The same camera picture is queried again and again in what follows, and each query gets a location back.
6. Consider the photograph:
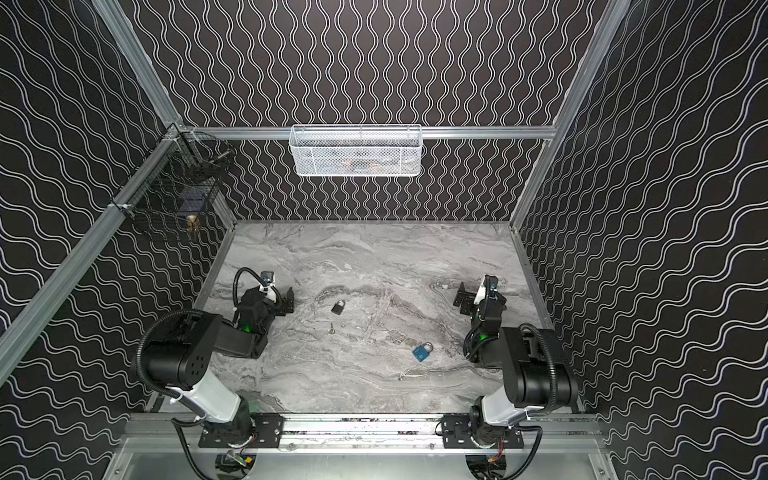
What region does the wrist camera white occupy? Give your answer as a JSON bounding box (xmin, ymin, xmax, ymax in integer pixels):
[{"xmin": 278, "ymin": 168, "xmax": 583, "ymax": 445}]
[
  {"xmin": 474, "ymin": 275, "xmax": 499, "ymax": 305},
  {"xmin": 259, "ymin": 271, "xmax": 279, "ymax": 304}
]

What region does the black padlock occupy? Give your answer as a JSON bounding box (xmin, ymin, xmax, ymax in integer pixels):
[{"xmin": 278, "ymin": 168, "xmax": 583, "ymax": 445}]
[{"xmin": 331, "ymin": 300, "xmax": 346, "ymax": 315}]

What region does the blue padlock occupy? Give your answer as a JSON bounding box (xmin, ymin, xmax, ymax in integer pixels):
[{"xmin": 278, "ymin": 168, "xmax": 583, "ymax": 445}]
[{"xmin": 412, "ymin": 342, "xmax": 434, "ymax": 362}]

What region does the white mesh basket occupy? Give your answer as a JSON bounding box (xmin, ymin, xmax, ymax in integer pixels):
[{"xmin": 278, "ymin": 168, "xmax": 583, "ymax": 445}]
[{"xmin": 289, "ymin": 124, "xmax": 424, "ymax": 177}]

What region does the black wire basket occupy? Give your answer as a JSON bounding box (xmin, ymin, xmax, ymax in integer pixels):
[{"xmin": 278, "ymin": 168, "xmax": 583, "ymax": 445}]
[{"xmin": 116, "ymin": 128, "xmax": 236, "ymax": 244}]

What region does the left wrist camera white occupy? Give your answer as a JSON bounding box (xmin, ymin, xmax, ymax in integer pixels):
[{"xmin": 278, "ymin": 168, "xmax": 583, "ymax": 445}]
[{"xmin": 259, "ymin": 271, "xmax": 279, "ymax": 304}]

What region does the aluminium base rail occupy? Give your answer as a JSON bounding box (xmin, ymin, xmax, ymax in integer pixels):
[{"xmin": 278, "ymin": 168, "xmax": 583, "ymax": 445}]
[{"xmin": 121, "ymin": 413, "xmax": 604, "ymax": 455}]

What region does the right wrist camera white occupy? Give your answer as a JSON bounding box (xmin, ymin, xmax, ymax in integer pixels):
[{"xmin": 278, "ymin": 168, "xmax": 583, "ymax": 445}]
[{"xmin": 474, "ymin": 275, "xmax": 499, "ymax": 305}]

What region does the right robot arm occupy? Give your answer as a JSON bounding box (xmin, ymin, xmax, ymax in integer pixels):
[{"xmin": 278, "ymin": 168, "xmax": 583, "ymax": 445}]
[{"xmin": 453, "ymin": 275, "xmax": 578, "ymax": 430}]

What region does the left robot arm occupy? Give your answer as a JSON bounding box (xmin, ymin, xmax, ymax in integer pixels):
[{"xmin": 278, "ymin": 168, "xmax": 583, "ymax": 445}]
[{"xmin": 133, "ymin": 267, "xmax": 295, "ymax": 445}]

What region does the brass bell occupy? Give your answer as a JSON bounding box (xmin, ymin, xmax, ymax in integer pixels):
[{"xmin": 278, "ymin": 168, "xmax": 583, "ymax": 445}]
[{"xmin": 186, "ymin": 215, "xmax": 201, "ymax": 238}]

